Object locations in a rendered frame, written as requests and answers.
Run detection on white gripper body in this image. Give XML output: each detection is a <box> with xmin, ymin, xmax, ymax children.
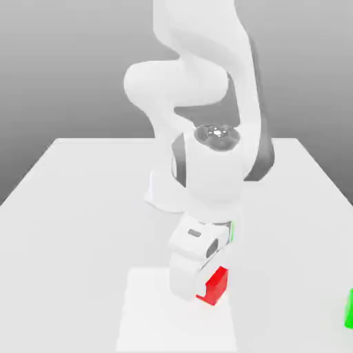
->
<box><xmin>168</xmin><ymin>249</ymin><xmax>223</xmax><ymax>302</ymax></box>

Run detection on small red cube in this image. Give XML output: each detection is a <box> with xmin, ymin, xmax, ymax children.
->
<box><xmin>195</xmin><ymin>265</ymin><xmax>230</xmax><ymax>307</ymax></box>

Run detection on small green cube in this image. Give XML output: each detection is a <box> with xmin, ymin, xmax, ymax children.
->
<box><xmin>343</xmin><ymin>288</ymin><xmax>353</xmax><ymax>330</ymax></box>

